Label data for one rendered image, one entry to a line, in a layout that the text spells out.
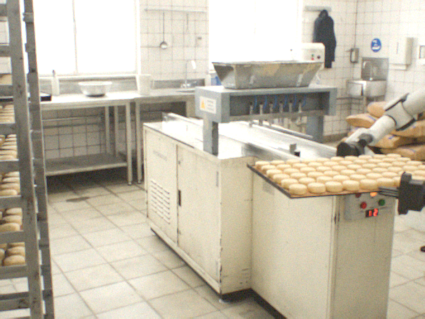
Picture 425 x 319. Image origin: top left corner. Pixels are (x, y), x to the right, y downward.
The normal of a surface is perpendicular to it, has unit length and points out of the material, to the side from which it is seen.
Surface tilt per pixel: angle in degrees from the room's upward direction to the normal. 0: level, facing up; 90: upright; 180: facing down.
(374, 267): 90
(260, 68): 115
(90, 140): 90
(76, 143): 90
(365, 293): 90
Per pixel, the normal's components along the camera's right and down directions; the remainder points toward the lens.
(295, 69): 0.39, 0.59
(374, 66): -0.86, 0.11
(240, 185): 0.43, 0.19
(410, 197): -0.51, 0.18
